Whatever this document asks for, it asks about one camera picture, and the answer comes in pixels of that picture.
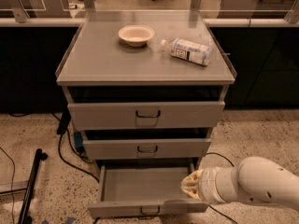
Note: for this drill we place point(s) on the padded gripper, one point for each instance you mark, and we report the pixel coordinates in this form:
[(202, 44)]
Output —
[(209, 183)]

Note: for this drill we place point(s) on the grey bottom drawer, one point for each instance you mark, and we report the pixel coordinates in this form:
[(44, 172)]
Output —
[(140, 188)]

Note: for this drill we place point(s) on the grey drawer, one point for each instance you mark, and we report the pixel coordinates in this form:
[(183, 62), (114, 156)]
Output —
[(140, 188), (146, 148), (115, 116)]

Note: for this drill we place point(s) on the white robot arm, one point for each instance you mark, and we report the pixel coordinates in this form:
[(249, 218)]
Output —
[(254, 181)]

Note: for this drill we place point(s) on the grey middle drawer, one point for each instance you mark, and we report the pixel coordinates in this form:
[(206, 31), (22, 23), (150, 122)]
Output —
[(146, 148)]

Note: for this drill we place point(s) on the grey drawer cabinet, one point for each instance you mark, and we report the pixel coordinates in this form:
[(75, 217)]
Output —
[(101, 68)]

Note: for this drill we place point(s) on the grey top drawer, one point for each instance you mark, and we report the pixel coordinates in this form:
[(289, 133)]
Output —
[(115, 116)]

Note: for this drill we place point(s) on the blue power box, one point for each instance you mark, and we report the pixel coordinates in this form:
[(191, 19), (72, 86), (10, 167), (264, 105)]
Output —
[(78, 142)]

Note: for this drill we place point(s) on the clear plastic water bottle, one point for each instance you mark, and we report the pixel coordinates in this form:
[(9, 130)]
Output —
[(188, 51)]

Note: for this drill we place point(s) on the black metal stand bar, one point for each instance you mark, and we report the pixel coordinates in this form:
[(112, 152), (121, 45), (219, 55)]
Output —
[(24, 218)]

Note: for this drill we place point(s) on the white paper bowl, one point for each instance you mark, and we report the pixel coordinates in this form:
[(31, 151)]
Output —
[(136, 35)]

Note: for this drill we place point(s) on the white ledge rail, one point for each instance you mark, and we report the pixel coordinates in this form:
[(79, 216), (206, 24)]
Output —
[(69, 22)]

